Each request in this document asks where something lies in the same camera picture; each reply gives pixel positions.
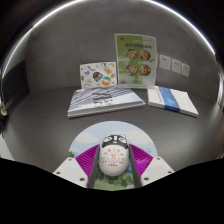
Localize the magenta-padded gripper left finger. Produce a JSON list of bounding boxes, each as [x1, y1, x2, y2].
[[52, 143, 101, 190]]

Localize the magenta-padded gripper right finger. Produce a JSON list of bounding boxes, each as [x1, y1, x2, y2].
[[128, 143, 176, 189]]

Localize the white panda computer mouse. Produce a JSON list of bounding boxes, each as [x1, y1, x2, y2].
[[98, 133, 130, 177]]

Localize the round sky-print mouse pad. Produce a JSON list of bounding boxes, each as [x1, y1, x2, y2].
[[68, 120, 158, 192]]

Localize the white book with blue band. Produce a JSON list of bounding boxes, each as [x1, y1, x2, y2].
[[146, 85, 200, 118]]

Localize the grey striped cover book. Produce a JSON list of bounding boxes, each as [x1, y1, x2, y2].
[[67, 85, 147, 119]]

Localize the white sticker sheet card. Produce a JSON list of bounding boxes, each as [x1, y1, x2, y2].
[[79, 61, 118, 90]]

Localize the green food menu sign stand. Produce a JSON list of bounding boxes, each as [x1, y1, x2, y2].
[[114, 32, 158, 90]]

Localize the white wall socket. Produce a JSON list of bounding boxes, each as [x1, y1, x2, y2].
[[171, 58, 183, 75], [159, 54, 172, 71], [181, 63, 191, 78]]

